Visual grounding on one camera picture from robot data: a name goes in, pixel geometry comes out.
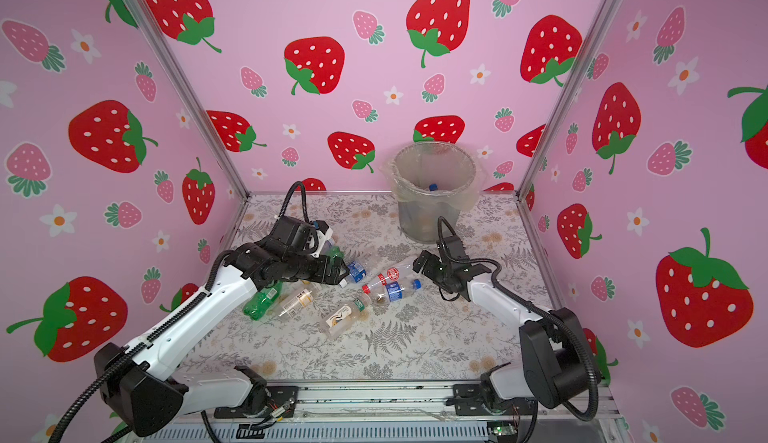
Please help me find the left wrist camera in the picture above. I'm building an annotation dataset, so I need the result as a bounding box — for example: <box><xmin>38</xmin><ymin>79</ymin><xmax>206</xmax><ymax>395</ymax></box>
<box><xmin>305</xmin><ymin>220</ymin><xmax>335</xmax><ymax>257</ymax></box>

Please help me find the translucent grey waste bin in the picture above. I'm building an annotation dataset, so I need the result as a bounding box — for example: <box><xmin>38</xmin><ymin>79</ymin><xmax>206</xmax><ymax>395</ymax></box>
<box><xmin>381</xmin><ymin>141</ymin><xmax>487</xmax><ymax>243</ymax></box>

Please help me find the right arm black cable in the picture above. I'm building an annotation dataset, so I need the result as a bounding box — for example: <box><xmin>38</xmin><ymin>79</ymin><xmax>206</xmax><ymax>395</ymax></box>
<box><xmin>436</xmin><ymin>216</ymin><xmax>602</xmax><ymax>423</ymax></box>

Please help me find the clear bottle yellow label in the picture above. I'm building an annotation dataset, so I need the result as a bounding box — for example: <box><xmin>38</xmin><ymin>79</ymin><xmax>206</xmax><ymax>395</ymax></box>
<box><xmin>277</xmin><ymin>283</ymin><xmax>320</xmax><ymax>322</ymax></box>

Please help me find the clear bottle blue label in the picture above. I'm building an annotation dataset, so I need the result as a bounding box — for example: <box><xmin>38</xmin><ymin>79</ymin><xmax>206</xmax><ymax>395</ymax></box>
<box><xmin>344</xmin><ymin>260</ymin><xmax>371</xmax><ymax>285</ymax></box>

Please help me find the green bottle yellow cap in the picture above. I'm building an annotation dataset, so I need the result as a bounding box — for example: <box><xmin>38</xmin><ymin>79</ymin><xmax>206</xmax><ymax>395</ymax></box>
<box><xmin>327</xmin><ymin>246</ymin><xmax>344</xmax><ymax>265</ymax></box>

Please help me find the white bottle red cap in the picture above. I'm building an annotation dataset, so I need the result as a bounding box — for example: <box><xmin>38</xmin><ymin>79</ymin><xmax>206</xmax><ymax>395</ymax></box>
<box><xmin>362</xmin><ymin>255</ymin><xmax>417</xmax><ymax>294</ymax></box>

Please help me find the clear bottle crane label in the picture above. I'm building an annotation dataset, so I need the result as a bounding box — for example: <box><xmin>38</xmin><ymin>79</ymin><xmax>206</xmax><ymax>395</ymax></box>
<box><xmin>322</xmin><ymin>293</ymin><xmax>371</xmax><ymax>340</ymax></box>

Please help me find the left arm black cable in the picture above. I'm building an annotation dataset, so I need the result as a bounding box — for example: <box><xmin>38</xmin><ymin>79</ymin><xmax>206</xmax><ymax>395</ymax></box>
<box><xmin>47</xmin><ymin>180</ymin><xmax>310</xmax><ymax>443</ymax></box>

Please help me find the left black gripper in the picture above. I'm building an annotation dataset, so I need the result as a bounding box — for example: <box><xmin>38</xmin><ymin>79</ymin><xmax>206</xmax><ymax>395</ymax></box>
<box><xmin>286</xmin><ymin>255</ymin><xmax>352</xmax><ymax>284</ymax></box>

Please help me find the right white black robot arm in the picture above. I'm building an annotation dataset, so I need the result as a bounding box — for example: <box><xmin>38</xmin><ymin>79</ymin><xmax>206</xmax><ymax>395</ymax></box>
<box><xmin>413</xmin><ymin>236</ymin><xmax>602</xmax><ymax>421</ymax></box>

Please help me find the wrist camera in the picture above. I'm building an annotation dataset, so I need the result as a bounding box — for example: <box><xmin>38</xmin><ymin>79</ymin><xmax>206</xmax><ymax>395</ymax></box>
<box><xmin>305</xmin><ymin>220</ymin><xmax>335</xmax><ymax>257</ymax></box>
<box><xmin>441</xmin><ymin>235</ymin><xmax>469</xmax><ymax>263</ymax></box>

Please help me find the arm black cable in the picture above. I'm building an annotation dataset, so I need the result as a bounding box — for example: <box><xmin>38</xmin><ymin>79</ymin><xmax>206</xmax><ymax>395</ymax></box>
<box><xmin>436</xmin><ymin>216</ymin><xmax>602</xmax><ymax>423</ymax></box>
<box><xmin>47</xmin><ymin>180</ymin><xmax>310</xmax><ymax>443</ymax></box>

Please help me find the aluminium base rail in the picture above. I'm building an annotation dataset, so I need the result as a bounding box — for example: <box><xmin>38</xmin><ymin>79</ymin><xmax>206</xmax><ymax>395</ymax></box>
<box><xmin>148</xmin><ymin>380</ymin><xmax>633</xmax><ymax>442</ymax></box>

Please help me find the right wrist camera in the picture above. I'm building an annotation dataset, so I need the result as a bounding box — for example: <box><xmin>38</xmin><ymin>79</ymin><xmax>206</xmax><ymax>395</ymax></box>
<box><xmin>441</xmin><ymin>235</ymin><xmax>469</xmax><ymax>263</ymax></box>

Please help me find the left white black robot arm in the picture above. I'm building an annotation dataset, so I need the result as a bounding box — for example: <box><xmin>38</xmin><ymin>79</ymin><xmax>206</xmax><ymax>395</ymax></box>
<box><xmin>95</xmin><ymin>216</ymin><xmax>349</xmax><ymax>437</ymax></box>

